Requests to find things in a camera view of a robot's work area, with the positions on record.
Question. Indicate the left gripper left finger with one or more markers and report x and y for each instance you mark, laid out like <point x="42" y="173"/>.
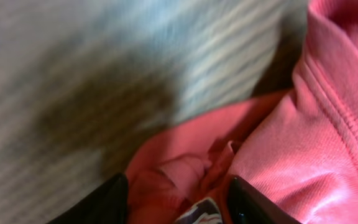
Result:
<point x="105" y="205"/>

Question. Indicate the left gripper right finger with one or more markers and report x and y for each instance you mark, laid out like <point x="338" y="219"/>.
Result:
<point x="247" y="205"/>

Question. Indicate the red t-shirt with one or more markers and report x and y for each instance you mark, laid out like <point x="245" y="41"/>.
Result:
<point x="297" y="150"/>

